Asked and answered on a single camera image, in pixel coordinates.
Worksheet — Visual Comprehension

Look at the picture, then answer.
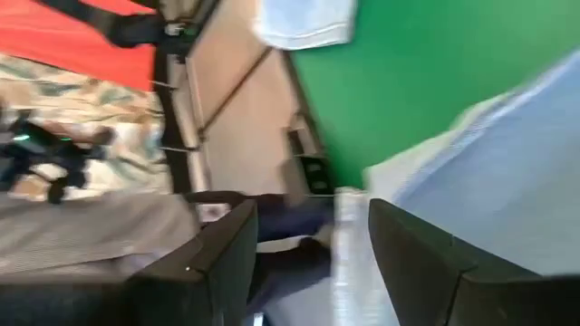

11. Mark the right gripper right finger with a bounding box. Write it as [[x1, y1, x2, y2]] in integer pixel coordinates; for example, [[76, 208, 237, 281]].
[[368, 197, 580, 326]]

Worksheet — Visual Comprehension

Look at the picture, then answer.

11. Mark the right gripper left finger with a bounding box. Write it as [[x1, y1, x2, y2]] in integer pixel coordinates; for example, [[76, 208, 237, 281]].
[[126, 198, 259, 326]]

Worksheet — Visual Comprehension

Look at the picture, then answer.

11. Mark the dark navy garment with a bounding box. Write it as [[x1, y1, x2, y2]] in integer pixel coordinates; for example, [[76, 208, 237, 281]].
[[256, 194, 335, 241]]

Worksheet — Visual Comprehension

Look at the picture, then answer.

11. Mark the grey garment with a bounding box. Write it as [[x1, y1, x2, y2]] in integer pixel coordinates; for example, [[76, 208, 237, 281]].
[[253, 0, 580, 277]]

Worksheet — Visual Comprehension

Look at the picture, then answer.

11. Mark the orange red panel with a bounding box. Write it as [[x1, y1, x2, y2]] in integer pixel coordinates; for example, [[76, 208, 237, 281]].
[[0, 0, 158, 91]]

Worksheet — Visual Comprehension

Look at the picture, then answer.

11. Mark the silver metal bracket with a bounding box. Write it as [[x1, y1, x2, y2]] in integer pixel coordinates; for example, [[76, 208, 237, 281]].
[[332, 187, 400, 326]]

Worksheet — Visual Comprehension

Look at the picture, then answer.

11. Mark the black aluminium table frame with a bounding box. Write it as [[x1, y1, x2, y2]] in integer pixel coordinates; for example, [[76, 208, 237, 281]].
[[35, 0, 336, 205]]

